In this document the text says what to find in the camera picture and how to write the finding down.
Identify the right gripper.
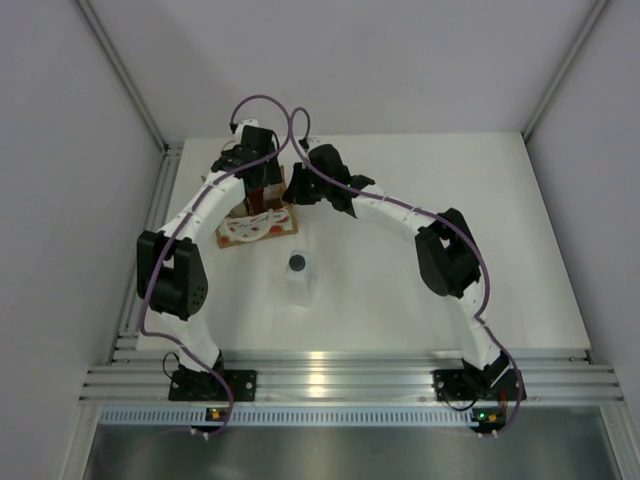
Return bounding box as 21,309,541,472
283,165,331,207

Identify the burlap watermelon canvas bag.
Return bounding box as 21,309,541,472
216,167,298,249

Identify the white bottle grey cap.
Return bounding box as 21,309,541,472
285,250,316,307

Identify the red liquid bottle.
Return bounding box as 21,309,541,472
245,188,268,216

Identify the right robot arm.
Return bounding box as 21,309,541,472
285,140,525,403

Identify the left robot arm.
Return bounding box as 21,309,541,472
136,120,282,402

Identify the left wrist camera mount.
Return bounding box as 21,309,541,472
229,119,259,134

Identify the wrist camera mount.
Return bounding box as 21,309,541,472
298,137,322,152
229,119,259,134

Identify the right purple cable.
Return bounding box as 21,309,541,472
289,106,526,436

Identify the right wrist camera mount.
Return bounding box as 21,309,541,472
298,137,322,152

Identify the left aluminium frame post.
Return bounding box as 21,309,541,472
71,0,168,153

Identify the aluminium frame post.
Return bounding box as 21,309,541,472
521,0,613,144
71,0,168,153

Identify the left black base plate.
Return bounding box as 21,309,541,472
224,369,258,403

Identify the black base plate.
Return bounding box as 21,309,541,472
433,369,469,402
224,369,258,403

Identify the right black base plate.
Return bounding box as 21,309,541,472
433,369,469,402

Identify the aluminium mounting rail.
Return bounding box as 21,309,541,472
79,350,624,406

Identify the right aluminium frame post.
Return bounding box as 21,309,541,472
521,0,613,144

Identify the slotted cable duct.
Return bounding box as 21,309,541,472
99,405,499,427

